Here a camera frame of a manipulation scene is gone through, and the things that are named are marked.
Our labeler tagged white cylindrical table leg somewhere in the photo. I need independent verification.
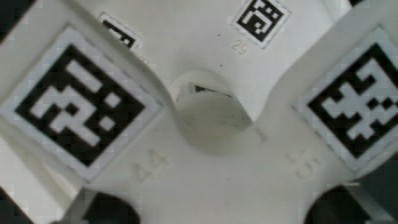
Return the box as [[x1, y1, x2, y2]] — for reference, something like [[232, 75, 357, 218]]
[[167, 69, 255, 141]]

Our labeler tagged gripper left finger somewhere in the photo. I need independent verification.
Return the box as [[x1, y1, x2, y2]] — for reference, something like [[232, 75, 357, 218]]
[[55, 188, 140, 224]]

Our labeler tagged white round table top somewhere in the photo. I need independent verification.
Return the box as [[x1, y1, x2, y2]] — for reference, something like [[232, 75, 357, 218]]
[[74, 0, 351, 118]]

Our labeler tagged white cross-shaped table base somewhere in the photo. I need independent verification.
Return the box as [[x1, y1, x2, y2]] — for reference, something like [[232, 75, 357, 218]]
[[0, 0, 398, 224]]

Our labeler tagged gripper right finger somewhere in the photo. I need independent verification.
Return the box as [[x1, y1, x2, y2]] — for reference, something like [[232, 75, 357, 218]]
[[303, 183, 398, 224]]

